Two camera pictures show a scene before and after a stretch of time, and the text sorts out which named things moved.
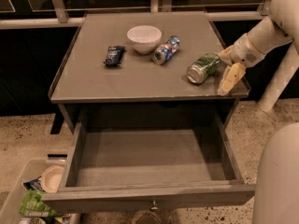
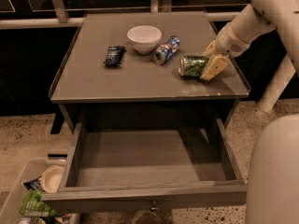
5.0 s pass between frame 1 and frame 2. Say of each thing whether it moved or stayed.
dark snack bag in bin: stayed
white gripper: moved
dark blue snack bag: stayed
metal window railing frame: stayed
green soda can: moved
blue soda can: stayed
